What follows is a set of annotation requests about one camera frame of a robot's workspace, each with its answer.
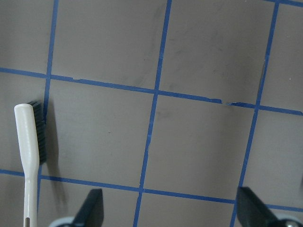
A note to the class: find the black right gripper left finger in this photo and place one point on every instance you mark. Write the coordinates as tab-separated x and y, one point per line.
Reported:
91	213

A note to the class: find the white hand brush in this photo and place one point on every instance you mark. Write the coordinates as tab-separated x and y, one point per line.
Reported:
31	140

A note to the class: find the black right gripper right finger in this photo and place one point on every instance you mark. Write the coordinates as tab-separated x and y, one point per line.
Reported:
252	212

